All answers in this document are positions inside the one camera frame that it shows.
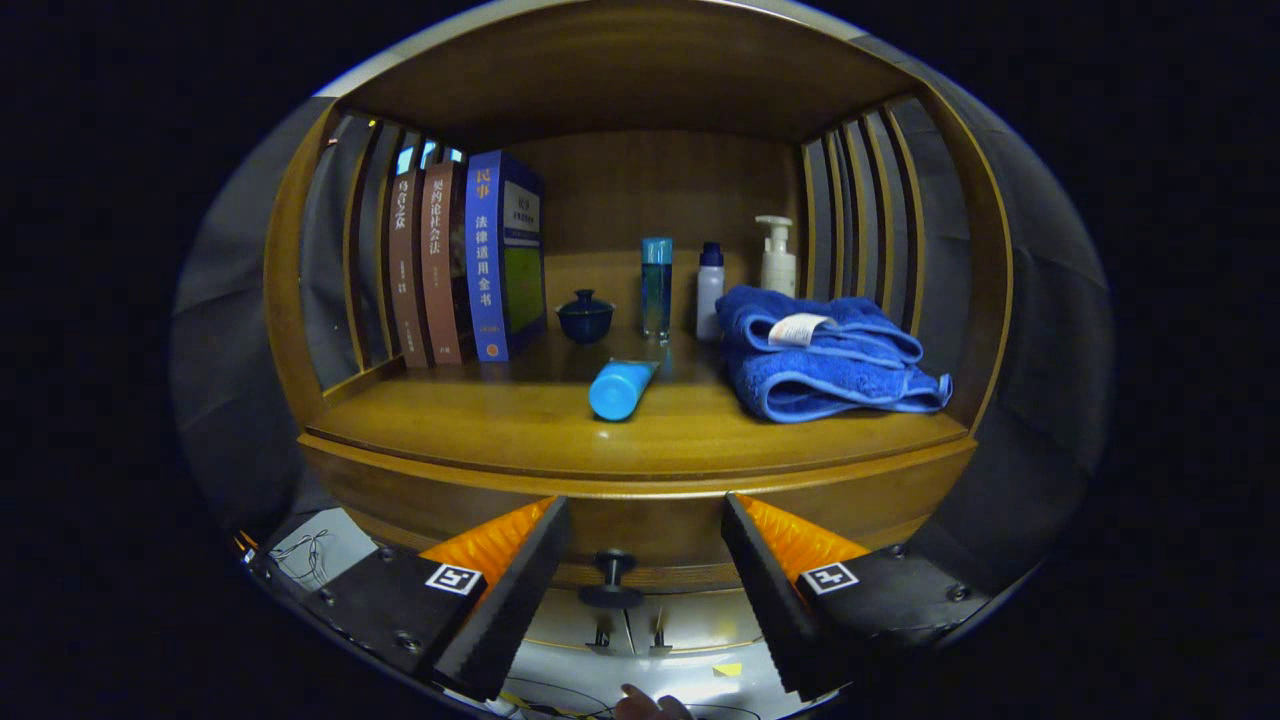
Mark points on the wooden drawer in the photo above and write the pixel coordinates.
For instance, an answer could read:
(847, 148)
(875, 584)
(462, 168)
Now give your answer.
(650, 525)

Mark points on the blue folded towel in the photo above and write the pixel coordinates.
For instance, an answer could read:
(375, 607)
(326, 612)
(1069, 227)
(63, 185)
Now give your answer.
(830, 385)

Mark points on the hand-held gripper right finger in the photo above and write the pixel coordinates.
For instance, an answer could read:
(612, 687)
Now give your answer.
(775, 600)

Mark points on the blue lidded teacup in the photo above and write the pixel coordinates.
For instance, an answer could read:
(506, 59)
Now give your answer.
(585, 320)

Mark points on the wooden cabinet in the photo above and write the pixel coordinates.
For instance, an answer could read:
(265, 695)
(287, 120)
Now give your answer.
(640, 190)

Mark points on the yellow tape piece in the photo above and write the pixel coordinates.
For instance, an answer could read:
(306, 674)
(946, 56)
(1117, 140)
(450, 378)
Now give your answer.
(727, 668)

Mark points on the blue cosmetic tube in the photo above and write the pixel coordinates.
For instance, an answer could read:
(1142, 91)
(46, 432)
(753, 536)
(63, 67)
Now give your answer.
(620, 390)

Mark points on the white pump bottle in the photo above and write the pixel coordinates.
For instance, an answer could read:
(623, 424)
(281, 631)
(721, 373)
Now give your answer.
(778, 270)

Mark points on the blue book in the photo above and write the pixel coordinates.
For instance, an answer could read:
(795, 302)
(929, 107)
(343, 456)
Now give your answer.
(485, 270)

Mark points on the white bottle blue cap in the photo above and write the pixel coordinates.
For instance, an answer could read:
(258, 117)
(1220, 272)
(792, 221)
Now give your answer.
(709, 300)

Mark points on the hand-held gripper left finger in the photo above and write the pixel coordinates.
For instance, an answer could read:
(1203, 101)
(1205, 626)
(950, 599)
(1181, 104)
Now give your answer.
(515, 600)

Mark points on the teal glass bottle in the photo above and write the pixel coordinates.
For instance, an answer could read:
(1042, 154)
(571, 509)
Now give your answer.
(657, 295)

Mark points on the reddish brown book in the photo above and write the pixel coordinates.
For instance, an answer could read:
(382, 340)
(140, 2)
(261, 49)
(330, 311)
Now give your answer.
(440, 270)

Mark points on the dark brown book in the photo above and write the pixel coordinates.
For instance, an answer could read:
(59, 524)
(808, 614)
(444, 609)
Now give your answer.
(405, 280)

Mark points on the wooden cabinet door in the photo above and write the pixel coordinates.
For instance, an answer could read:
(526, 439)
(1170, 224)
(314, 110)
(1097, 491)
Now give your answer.
(560, 630)
(700, 620)

